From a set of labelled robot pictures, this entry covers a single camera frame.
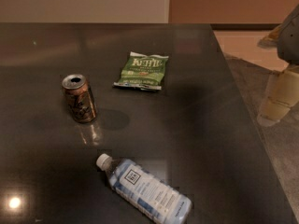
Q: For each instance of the brown soda can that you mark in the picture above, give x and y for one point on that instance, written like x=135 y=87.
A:
x=79 y=98

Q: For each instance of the blue plastic water bottle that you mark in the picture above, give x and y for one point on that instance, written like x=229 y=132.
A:
x=150 y=195

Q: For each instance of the green jalapeno chip bag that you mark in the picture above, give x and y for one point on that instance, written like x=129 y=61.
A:
x=144 y=72

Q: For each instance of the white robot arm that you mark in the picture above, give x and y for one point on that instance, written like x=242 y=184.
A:
x=282 y=91

